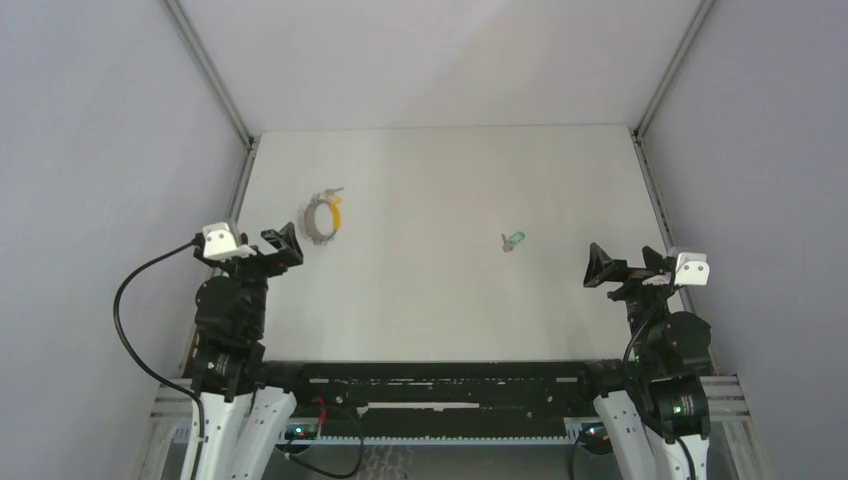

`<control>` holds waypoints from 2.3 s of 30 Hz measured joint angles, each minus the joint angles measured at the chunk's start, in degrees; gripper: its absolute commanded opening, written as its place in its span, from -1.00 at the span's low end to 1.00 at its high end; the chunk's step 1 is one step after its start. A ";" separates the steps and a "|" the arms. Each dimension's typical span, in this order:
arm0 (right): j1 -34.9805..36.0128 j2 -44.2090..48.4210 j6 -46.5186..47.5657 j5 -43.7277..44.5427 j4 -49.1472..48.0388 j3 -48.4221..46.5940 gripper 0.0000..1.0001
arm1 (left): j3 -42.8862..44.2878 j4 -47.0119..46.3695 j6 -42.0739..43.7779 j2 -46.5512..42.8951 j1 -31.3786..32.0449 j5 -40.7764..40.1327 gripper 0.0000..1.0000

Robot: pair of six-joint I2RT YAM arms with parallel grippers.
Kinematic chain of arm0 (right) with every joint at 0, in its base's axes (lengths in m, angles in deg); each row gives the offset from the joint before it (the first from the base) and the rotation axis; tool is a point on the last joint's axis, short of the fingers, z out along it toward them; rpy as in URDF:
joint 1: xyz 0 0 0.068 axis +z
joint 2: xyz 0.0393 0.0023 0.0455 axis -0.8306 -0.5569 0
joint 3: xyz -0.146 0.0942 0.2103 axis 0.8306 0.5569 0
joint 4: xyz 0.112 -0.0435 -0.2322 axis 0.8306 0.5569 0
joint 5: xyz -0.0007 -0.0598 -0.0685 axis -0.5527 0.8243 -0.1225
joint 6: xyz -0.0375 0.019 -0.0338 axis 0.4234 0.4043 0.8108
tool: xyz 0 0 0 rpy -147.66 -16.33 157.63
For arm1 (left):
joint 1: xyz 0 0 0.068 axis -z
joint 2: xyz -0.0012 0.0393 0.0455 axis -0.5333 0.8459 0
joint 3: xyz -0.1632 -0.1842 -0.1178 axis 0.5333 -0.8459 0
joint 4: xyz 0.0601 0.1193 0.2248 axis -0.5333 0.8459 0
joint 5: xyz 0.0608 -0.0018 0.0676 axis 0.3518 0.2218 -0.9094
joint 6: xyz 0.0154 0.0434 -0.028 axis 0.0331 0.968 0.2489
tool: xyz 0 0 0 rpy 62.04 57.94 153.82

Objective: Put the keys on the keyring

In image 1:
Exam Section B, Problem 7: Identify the right aluminium frame post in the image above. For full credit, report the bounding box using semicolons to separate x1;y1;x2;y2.
630;0;719;249

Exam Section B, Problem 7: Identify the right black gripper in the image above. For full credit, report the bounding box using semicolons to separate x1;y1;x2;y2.
585;242;683;367

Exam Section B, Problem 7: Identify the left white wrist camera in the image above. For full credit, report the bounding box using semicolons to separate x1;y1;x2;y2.
202;222;239;262

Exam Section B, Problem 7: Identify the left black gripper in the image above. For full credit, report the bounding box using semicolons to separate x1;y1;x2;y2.
196;222;302;335

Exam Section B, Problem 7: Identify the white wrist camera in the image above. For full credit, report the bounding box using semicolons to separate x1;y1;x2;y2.
202;222;239;262
668;246;710;287

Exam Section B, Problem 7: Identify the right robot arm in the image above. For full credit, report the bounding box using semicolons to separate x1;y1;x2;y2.
575;243;712;479

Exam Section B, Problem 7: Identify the aluminium frame post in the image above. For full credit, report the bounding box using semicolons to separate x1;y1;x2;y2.
160;0;260;372
630;0;719;249

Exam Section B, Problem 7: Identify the left aluminium frame post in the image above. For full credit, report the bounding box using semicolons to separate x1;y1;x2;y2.
160;0;260;372

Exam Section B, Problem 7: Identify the key with green tag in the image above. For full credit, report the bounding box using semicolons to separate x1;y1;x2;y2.
501;231;526;253

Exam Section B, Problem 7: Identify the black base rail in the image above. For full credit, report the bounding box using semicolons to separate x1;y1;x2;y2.
261;361;598;441

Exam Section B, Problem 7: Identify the right black camera cable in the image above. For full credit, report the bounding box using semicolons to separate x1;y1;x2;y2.
621;268;698;480

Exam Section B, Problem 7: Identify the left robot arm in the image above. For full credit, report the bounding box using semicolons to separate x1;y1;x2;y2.
181;222;313;479

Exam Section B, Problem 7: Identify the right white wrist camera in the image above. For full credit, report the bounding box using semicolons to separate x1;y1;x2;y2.
668;246;710;287

